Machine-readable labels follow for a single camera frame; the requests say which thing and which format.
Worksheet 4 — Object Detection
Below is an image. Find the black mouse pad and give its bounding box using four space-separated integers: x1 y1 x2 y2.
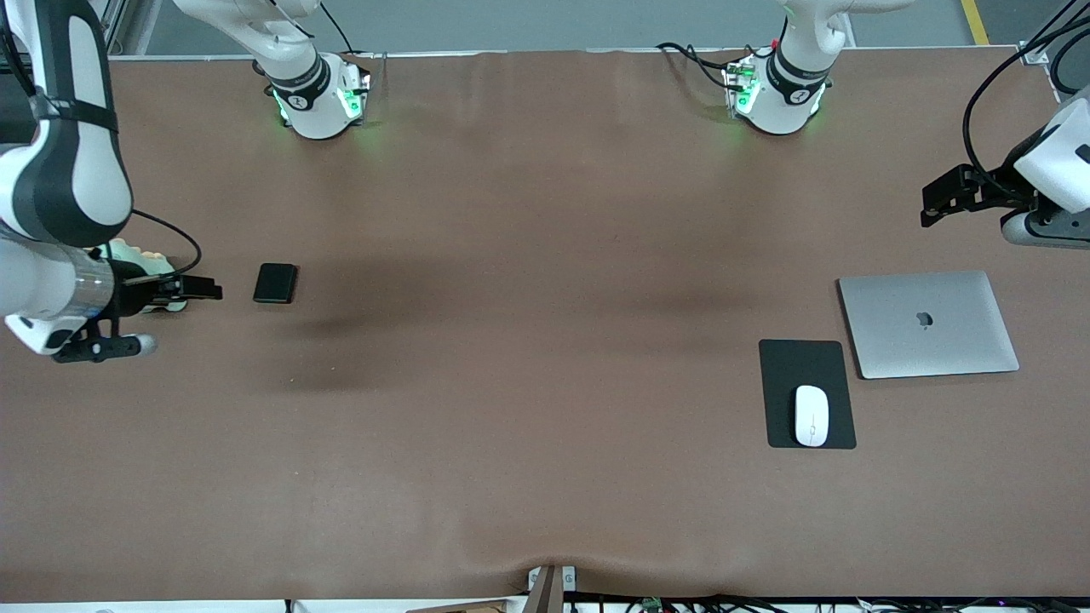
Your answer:
758 339 858 450

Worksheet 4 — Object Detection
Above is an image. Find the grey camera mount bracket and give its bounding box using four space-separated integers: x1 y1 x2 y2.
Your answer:
526 564 577 613

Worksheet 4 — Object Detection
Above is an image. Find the green dinosaur plush toy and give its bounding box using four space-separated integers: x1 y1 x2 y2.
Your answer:
89 238 189 314

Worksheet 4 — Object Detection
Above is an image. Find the brown table cover mat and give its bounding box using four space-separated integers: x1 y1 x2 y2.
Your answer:
0 47 1090 604

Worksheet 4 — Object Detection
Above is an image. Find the aluminium frame profile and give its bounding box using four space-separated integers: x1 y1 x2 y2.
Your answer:
100 0 163 59

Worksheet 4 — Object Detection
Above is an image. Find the silver laptop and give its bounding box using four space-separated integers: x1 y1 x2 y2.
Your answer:
837 270 1021 381

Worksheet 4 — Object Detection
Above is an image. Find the short black looped cable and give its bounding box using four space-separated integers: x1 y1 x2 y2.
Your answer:
1046 30 1090 96

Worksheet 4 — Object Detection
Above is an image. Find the white computer mouse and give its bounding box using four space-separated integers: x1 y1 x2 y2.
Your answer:
794 384 830 448

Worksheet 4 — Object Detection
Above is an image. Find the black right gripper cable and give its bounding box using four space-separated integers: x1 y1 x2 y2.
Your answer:
128 208 204 278

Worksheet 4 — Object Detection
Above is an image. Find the black left arm base cable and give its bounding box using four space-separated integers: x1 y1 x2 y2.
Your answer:
655 40 780 91

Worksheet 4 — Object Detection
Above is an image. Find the small black square box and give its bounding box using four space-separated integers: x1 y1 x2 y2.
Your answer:
252 262 300 306

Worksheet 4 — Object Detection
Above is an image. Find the black arm base cable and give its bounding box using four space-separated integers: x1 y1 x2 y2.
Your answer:
655 40 780 91
318 0 359 57

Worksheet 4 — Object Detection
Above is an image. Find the black right arm base cable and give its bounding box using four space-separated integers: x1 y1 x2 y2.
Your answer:
318 0 359 57

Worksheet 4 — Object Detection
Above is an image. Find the long black left gripper cable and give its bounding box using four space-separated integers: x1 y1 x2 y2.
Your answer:
961 17 1090 201

